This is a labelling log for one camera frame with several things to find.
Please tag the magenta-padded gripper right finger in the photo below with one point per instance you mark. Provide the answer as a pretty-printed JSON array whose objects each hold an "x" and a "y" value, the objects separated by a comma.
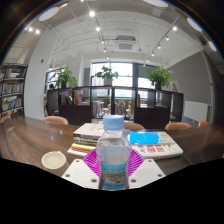
[{"x": 146, "y": 171}]

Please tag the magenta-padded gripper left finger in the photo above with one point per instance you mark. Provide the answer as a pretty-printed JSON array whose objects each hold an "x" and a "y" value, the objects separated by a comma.
[{"x": 80, "y": 173}]

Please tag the clear water bottle blue cap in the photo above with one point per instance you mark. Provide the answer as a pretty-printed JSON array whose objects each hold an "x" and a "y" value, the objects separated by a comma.
[{"x": 113, "y": 146}]

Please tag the white book red-edged spine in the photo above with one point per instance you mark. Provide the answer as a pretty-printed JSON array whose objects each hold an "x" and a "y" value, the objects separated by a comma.
[{"x": 76, "y": 152}]

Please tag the large white book red print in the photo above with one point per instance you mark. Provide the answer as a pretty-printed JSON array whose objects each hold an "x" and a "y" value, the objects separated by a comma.
[{"x": 160, "y": 151}]

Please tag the yellow-spined book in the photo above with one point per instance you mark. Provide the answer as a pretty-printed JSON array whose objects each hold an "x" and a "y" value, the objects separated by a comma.
[{"x": 82, "y": 147}]

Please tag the cream ceramic cup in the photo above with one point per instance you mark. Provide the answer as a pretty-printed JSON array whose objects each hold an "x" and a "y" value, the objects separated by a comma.
[{"x": 53, "y": 160}]

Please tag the dark-spined book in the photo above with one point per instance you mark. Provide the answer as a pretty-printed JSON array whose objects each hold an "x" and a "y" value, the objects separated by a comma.
[{"x": 85, "y": 140}]

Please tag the blue-covered book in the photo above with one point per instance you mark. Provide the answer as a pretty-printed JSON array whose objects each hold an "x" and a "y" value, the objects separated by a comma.
[{"x": 146, "y": 137}]

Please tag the white-covered thick book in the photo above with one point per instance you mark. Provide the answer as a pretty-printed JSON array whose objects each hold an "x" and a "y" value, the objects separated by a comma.
[{"x": 88, "y": 130}]

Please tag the dark open shelf unit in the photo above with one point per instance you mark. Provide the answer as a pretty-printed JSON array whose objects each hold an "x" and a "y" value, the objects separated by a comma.
[{"x": 80, "y": 115}]

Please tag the group of orange chairs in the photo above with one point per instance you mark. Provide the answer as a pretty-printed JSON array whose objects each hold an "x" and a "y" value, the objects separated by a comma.
[{"x": 56, "y": 120}]

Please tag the tall green potted plant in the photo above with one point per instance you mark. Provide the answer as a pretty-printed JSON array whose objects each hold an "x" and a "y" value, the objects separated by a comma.
[{"x": 159, "y": 76}]

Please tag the bushy green potted plant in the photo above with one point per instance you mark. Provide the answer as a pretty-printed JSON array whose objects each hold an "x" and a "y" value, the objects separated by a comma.
[{"x": 65, "y": 78}]

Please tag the small green potted plant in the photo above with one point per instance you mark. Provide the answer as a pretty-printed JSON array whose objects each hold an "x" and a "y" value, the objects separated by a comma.
[{"x": 106, "y": 74}]

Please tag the ceiling air conditioner unit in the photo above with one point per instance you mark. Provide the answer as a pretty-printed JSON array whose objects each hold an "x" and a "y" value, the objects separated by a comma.
[{"x": 125, "y": 44}]

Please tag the group of ceiling spotlights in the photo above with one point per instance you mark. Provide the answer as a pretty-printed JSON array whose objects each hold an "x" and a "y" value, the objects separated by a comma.
[{"x": 92, "y": 13}]

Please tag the group of round white lamps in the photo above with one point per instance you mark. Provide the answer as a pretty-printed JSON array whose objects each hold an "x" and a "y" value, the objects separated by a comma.
[{"x": 48, "y": 14}]

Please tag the white wall radiator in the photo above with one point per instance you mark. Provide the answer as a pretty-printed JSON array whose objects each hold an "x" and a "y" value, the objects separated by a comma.
[{"x": 196, "y": 111}]

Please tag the wall bookshelf with books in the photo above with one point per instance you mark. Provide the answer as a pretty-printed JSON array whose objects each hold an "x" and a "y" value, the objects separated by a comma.
[{"x": 11, "y": 90}]

